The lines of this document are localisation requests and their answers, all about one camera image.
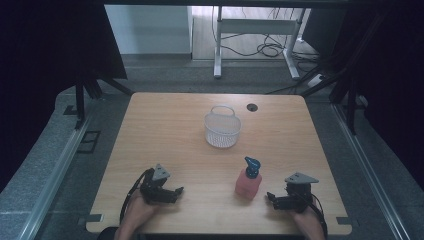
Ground person's right hand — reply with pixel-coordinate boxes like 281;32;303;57
290;197;324;232

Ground pink bottle with blue pump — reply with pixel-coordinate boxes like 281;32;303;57
234;156;263;201

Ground dark panel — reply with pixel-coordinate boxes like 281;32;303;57
301;7;339;57

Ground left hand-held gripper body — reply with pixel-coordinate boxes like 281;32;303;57
139;163;172;205

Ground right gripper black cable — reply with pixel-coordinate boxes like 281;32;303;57
308;193;329;240

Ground aluminium rail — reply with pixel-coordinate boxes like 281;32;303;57
332;102;412;240
17;114;94;240

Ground black curtain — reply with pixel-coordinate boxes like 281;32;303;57
0;0;128;195
329;0;424;192

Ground person's left hand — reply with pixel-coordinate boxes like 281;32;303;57
127;190;160;232

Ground white plastic basket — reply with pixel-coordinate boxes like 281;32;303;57
203;104;242;149

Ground black floor bracket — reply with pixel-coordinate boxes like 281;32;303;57
62;104;80;117
76;130;102;155

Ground white desk frame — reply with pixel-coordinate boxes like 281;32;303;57
213;5;306;81

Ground black floor cables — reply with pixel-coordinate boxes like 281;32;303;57
211;6;323;66

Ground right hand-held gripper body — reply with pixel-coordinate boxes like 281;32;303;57
284;171;320;214

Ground black metal stand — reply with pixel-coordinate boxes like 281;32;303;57
73;74;135;130
300;13;369;136

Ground white cabinet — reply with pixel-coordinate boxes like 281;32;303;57
104;4;194;55

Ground white power strip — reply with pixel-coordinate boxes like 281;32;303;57
306;73;326;89

